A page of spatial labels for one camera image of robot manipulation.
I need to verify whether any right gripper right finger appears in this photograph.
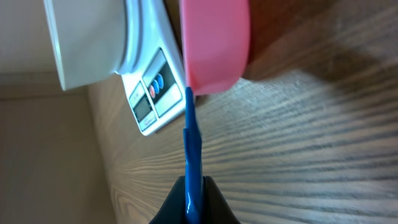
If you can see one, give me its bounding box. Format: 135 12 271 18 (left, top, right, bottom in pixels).
201 176 240 224

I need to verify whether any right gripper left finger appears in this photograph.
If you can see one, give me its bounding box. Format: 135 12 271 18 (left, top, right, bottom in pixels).
149 176 186 224

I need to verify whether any pink scoop blue handle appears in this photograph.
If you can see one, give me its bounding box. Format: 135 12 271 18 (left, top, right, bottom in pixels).
180 0 251 223

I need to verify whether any white digital kitchen scale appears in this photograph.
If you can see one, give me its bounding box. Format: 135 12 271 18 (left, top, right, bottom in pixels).
117 0 185 136

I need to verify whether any white ceramic bowl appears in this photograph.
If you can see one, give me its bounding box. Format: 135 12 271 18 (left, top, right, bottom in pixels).
44 0 127 90

